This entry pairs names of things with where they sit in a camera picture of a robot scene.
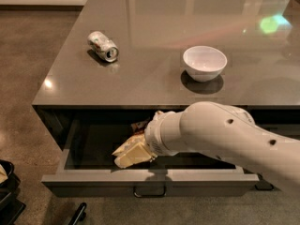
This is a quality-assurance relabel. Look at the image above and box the black base bar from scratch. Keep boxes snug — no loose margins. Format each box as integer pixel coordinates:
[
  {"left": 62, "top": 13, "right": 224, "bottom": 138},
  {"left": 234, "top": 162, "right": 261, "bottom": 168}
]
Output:
[{"left": 68, "top": 202, "right": 87, "bottom": 225}]

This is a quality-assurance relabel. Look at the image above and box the white bowl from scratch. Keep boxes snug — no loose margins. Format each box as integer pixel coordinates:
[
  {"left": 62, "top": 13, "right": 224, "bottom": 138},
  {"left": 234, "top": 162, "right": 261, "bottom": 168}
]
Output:
[{"left": 183, "top": 46, "right": 228, "bottom": 83}]

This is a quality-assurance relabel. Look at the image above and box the brown chip bag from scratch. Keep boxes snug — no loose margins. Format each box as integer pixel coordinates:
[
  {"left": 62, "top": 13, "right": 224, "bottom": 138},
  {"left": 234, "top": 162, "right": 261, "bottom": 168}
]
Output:
[{"left": 123, "top": 118, "right": 153, "bottom": 147}]

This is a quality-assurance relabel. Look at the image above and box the grey counter cabinet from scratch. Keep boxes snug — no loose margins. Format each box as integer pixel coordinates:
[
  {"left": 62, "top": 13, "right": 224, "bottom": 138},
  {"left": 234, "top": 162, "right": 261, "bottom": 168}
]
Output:
[{"left": 33, "top": 0, "right": 300, "bottom": 144}]

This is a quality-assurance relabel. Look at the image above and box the crushed silver soda can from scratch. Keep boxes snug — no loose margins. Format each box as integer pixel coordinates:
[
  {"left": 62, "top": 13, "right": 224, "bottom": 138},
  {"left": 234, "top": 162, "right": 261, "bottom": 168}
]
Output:
[{"left": 87, "top": 31, "right": 119, "bottom": 63}]

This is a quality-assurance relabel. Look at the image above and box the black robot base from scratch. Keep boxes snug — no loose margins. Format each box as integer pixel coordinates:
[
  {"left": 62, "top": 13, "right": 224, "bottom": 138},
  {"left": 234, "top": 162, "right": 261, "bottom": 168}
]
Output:
[{"left": 0, "top": 160, "right": 26, "bottom": 225}]

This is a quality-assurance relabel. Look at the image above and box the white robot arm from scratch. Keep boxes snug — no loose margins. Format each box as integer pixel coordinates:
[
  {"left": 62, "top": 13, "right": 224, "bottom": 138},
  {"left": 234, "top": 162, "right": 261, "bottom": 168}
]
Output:
[{"left": 112, "top": 102, "right": 300, "bottom": 196}]

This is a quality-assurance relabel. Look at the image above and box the open grey top drawer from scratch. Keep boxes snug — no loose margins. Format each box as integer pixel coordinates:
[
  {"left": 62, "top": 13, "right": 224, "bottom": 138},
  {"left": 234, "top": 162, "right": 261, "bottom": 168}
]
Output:
[{"left": 42, "top": 120, "right": 259, "bottom": 197}]

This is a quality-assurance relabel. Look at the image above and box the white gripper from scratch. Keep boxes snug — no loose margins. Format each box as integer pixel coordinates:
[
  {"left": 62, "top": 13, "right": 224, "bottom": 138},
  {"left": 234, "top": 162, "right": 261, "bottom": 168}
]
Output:
[{"left": 113, "top": 111, "right": 185, "bottom": 169}]

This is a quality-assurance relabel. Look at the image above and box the metal drawer handle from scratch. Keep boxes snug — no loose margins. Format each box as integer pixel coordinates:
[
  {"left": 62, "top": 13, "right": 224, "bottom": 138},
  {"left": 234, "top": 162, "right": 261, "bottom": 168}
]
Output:
[{"left": 133, "top": 187, "right": 167, "bottom": 198}]

